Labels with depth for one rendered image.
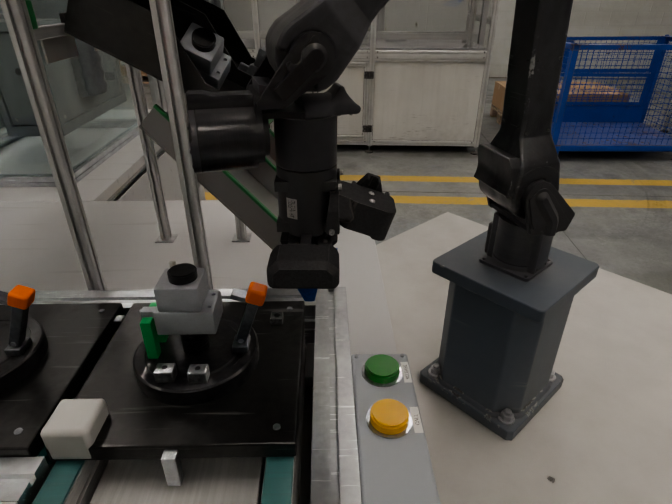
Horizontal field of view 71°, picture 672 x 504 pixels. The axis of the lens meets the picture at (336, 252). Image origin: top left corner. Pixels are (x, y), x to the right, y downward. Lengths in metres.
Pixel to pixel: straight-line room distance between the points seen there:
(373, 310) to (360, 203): 0.42
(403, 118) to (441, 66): 0.54
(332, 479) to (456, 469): 0.19
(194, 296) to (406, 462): 0.27
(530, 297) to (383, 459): 0.23
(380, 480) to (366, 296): 0.45
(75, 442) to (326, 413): 0.24
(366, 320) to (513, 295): 0.33
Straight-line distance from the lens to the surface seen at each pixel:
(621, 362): 0.85
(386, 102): 4.49
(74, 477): 0.56
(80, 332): 0.69
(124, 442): 0.53
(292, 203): 0.44
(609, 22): 9.80
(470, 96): 4.58
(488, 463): 0.64
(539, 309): 0.54
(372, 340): 0.77
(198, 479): 0.55
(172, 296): 0.52
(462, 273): 0.58
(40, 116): 0.73
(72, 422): 0.54
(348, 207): 0.44
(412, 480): 0.48
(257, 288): 0.51
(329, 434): 0.51
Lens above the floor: 1.35
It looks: 29 degrees down
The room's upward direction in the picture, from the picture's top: straight up
